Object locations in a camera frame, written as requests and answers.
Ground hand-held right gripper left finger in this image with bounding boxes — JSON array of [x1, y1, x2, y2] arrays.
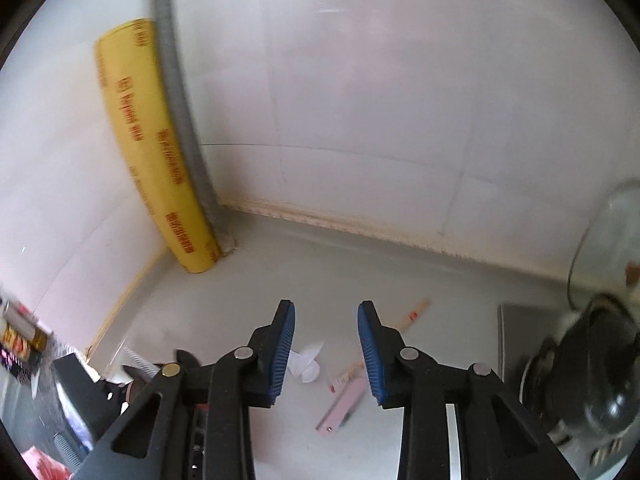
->
[[75, 300, 297, 480]]

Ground glass pot lid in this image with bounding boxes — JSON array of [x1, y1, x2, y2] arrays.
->
[[567, 180, 640, 321]]

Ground black wok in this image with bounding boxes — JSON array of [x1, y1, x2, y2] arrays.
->
[[545, 292, 640, 441]]

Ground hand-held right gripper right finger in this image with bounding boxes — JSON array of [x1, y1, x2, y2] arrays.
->
[[357, 300, 571, 480]]

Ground wooden chopsticks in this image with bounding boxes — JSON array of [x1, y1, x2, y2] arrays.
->
[[327, 299, 432, 393]]

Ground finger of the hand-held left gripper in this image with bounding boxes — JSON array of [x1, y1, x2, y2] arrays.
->
[[122, 347, 201, 393]]

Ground steel gas stove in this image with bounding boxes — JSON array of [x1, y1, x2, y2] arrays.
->
[[497, 302, 640, 480]]

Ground yellow cling wrap roll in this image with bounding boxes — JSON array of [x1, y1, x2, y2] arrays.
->
[[95, 17, 223, 275]]

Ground pink peeler handle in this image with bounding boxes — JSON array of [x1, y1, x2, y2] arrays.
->
[[315, 377, 368, 432]]

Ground grey pipe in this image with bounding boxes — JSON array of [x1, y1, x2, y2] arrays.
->
[[150, 0, 236, 256]]

